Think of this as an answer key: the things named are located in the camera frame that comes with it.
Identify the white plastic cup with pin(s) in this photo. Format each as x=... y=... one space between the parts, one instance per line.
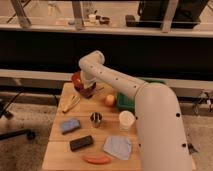
x=126 y=120

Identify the blue sponge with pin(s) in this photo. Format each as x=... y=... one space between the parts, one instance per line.
x=69 y=125

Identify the green plastic tray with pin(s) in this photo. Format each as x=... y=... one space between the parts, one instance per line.
x=124 y=103

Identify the orange sausage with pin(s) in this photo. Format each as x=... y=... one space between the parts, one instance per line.
x=97 y=160

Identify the white cup on shelf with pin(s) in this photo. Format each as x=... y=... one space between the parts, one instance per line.
x=92 y=18

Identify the black office chair base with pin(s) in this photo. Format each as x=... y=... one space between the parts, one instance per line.
x=12 y=129

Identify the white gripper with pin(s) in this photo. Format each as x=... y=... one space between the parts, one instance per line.
x=88 y=82

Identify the metal cup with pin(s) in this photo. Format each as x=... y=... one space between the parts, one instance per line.
x=96 y=119

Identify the dark bowl on shelf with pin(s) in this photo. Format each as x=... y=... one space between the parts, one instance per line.
x=104 y=20

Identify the black rectangular block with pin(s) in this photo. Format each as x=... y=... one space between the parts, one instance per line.
x=81 y=142

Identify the black box on shelf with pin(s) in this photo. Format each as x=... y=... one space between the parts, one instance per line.
x=130 y=21

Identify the red bowl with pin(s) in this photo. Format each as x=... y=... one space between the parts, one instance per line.
x=79 y=86

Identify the orange round fruit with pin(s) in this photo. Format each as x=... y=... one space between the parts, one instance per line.
x=110 y=100

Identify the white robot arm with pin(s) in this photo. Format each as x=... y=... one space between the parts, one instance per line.
x=161 y=136

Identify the light blue cloth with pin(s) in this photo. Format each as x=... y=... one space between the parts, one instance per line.
x=118 y=146

